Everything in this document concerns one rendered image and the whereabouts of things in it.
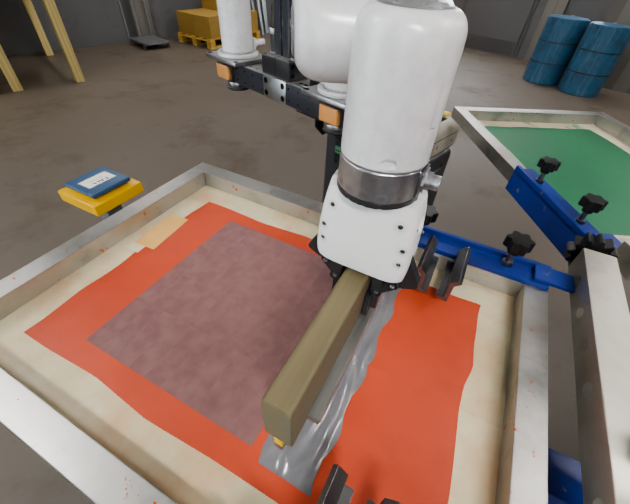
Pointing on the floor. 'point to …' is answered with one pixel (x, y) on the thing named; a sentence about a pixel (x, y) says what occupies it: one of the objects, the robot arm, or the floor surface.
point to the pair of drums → (585, 62)
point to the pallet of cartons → (206, 25)
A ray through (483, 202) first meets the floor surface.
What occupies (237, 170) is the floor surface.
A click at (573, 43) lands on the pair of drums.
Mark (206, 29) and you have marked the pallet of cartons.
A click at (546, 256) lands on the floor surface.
